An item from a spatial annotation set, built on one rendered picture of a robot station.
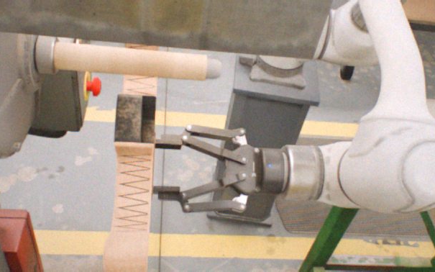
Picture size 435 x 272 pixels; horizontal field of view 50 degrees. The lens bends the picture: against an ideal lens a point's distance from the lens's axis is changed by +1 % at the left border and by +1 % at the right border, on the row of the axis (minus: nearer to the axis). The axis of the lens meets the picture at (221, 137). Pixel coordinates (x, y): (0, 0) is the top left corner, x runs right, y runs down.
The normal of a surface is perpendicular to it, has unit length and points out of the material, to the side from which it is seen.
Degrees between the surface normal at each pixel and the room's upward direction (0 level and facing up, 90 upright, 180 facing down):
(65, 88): 90
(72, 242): 0
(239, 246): 0
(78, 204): 0
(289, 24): 90
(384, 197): 107
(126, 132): 33
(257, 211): 90
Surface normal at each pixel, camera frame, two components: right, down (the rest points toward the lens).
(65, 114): 0.06, 0.72
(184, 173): 0.14, -0.69
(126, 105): 0.15, -0.35
